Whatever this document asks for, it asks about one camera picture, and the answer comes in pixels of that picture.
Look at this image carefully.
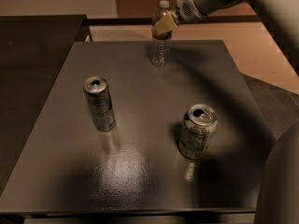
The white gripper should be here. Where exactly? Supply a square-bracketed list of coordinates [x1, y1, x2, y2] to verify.
[151, 0, 206, 36]

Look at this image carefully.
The clear plastic water bottle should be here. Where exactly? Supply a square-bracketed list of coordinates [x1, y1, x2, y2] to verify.
[150, 0, 172, 66]

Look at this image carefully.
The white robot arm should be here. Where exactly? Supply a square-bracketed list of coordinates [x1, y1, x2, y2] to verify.
[152, 0, 299, 224]

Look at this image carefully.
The slim silver redbull can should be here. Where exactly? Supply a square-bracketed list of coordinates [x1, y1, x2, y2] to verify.
[83, 76, 115, 132]

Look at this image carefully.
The wide silver soda can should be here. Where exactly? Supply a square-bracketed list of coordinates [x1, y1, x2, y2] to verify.
[178, 104, 218, 160]

